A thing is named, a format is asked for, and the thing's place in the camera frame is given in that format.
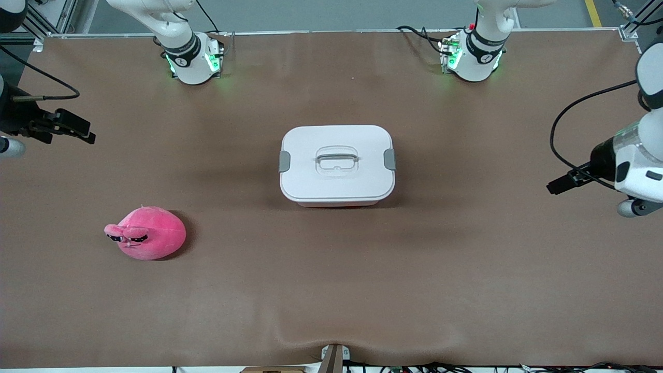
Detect pink plush toy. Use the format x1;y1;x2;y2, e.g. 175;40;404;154
104;206;187;261

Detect aluminium frame profile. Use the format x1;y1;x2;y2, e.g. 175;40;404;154
614;0;663;42
23;0;78;38

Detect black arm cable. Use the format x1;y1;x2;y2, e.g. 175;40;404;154
0;46;81;101
549;80;639;191

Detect silver table edge rail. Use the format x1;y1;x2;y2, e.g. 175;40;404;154
34;28;635;39

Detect white box lid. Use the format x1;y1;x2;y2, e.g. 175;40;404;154
278;124;397;204

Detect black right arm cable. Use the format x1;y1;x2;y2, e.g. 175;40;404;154
0;46;81;101

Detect black base cable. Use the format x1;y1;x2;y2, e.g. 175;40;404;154
396;25;447;55
194;0;221;34

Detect metal table edge bracket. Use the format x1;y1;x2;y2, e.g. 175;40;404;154
320;343;351;373

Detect brown table mat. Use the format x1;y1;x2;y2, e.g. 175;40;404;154
0;30;663;368

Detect pink plastic storage box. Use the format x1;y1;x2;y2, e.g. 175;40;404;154
298;199;381;208

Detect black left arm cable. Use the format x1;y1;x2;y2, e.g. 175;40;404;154
549;80;639;191

